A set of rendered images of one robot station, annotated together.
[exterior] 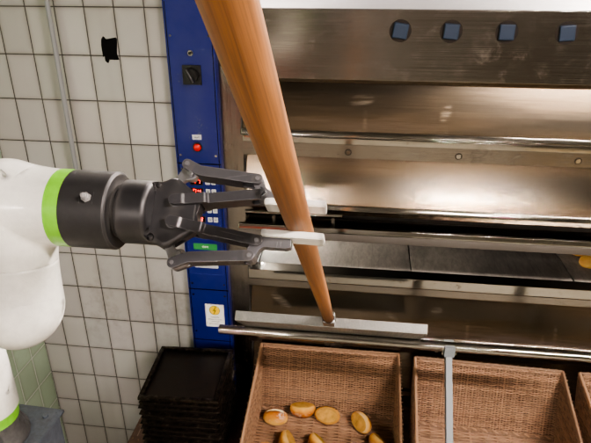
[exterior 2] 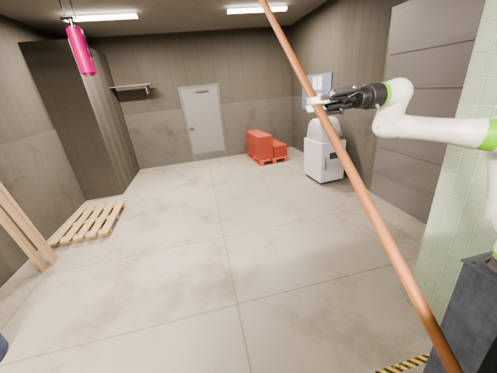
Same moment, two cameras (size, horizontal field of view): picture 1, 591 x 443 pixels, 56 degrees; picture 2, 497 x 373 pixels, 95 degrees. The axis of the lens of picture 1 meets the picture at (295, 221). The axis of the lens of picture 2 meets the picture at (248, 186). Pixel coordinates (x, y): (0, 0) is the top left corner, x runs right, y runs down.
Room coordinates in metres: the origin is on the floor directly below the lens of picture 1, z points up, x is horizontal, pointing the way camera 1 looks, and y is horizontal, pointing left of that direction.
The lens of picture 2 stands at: (1.29, -0.56, 2.04)
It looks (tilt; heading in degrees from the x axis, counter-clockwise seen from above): 24 degrees down; 160
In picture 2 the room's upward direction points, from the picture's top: 6 degrees counter-clockwise
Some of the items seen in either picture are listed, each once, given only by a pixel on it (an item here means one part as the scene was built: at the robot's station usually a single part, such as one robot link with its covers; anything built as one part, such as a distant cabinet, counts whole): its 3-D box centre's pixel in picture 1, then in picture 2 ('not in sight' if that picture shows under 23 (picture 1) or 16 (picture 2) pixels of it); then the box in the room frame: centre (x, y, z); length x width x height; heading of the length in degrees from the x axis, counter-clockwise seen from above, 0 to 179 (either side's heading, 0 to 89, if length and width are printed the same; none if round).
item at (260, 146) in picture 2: not in sight; (265, 145); (-4.68, 2.28, 0.39); 1.30 x 0.93 x 0.78; 170
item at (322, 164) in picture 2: not in sight; (324, 149); (-2.51, 2.60, 0.65); 0.76 x 0.60 x 1.31; 170
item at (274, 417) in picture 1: (274, 415); not in sight; (1.66, 0.08, 0.62); 0.10 x 0.07 x 0.06; 81
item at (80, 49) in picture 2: not in sight; (80, 47); (-2.31, -1.16, 2.63); 0.20 x 0.17 x 0.59; 80
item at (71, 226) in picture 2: not in sight; (92, 221); (-3.09, -2.02, 0.06); 1.26 x 0.91 x 0.11; 170
